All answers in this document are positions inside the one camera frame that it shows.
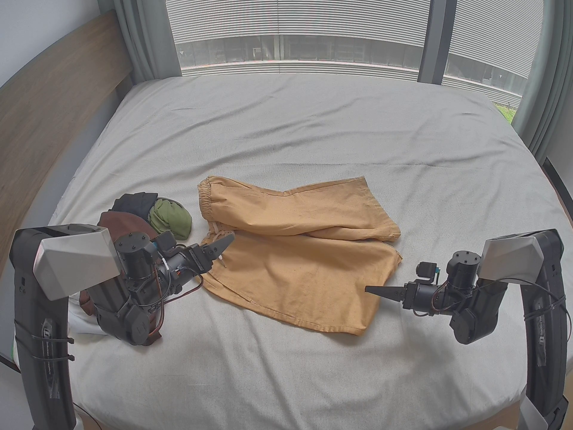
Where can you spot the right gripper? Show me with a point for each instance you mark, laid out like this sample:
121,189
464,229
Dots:
423,298

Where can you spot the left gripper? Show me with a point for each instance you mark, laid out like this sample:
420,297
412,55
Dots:
194,261

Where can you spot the grey-green curtain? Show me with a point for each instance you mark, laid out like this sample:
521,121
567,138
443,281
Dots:
134,25
550,83

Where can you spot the white garment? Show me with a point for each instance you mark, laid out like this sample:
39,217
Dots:
83,323

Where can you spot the black garment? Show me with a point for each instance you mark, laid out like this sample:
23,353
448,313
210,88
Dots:
132,204

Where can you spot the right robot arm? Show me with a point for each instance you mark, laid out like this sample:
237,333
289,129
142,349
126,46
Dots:
510,253

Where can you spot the green garment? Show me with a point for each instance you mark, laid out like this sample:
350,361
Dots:
172,220

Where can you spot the bed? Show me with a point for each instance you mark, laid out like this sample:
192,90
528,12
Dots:
313,128

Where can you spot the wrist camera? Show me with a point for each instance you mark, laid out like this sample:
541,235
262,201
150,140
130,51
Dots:
164,241
427,270

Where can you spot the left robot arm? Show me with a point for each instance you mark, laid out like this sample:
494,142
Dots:
71,258

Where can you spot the brown garment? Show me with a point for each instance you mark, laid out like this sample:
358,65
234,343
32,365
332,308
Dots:
121,224

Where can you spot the tan shorts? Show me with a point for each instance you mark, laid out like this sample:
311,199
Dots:
304,276

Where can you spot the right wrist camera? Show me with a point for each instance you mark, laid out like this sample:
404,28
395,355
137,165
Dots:
427,270

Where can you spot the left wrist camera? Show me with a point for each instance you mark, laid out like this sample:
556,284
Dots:
164,241

